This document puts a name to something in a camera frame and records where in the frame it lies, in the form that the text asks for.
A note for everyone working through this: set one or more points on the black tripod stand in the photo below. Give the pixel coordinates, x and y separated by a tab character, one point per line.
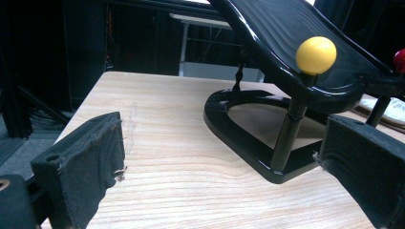
44	106

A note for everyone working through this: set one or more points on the white metal stand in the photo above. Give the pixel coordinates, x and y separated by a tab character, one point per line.
191	21

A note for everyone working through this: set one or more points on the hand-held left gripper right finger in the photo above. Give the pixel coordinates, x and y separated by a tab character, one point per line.
366	165

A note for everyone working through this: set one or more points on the black wavy tray stand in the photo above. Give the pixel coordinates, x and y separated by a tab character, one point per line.
273	28

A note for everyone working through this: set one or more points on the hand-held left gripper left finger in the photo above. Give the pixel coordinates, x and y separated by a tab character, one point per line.
82	165

